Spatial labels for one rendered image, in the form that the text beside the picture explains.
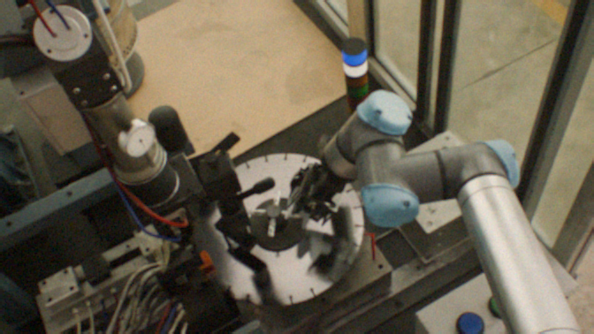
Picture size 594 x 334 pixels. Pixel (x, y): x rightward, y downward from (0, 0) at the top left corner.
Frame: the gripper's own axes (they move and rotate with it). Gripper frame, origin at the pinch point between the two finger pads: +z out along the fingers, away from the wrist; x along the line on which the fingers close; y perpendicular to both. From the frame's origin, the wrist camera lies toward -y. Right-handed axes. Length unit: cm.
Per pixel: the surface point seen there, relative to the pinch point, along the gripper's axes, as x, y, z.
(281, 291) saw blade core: 4.1, 13.9, 5.2
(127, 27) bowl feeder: -51, -42, 23
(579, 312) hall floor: 106, -52, 43
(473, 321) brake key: 35.3, 9.4, -8.8
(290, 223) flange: 0.5, 1.2, 3.0
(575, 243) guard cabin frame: 45, -7, -23
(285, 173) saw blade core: -3.8, -10.1, 4.2
